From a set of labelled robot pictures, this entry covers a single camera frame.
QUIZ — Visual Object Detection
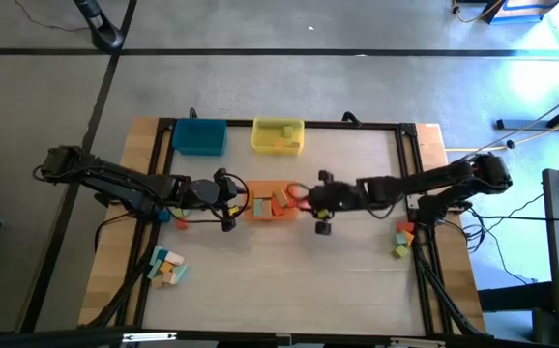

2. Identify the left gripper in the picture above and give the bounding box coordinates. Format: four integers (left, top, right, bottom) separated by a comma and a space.
183, 167, 247, 208

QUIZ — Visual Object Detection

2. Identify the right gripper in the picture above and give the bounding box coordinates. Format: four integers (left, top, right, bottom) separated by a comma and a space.
306, 169, 362, 214

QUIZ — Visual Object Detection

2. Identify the orange translucent plastic bin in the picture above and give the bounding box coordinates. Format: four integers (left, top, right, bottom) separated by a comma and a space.
242, 180, 300, 223

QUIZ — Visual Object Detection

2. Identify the yellow translucent plastic bin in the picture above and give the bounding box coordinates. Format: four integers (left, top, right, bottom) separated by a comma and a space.
250, 116, 306, 157

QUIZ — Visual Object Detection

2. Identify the teal plastic bin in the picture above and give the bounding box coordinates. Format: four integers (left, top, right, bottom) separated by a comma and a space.
171, 118, 228, 157

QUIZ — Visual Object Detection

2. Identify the wooden table side board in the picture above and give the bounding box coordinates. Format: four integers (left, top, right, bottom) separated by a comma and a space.
78, 115, 161, 328
413, 123, 486, 334

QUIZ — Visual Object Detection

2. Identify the black floor stand foot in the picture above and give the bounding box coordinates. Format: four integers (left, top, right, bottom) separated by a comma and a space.
73, 0, 126, 53

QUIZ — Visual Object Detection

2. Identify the grey metal stand base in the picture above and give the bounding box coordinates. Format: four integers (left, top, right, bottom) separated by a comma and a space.
495, 72, 559, 131

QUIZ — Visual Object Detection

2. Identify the black overhead rig bar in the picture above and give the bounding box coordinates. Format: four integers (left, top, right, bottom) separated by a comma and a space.
0, 324, 559, 348

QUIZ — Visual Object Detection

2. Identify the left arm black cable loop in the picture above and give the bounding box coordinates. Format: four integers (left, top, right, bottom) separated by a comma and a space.
221, 169, 251, 221

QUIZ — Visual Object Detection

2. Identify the black aluminium table frame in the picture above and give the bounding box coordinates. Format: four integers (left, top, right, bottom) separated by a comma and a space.
132, 117, 457, 339

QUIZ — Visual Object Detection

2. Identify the black cable bundle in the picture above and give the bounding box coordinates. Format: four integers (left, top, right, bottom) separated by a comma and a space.
453, 192, 546, 287

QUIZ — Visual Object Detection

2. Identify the silver metal bracket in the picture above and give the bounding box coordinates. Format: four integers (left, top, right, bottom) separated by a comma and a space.
388, 337, 448, 348
121, 331, 178, 344

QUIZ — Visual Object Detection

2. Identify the long yellow cable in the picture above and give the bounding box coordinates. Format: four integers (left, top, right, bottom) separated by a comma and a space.
446, 109, 559, 154

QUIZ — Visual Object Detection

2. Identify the thin black floor cable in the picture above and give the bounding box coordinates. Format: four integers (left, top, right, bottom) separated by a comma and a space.
15, 0, 90, 33

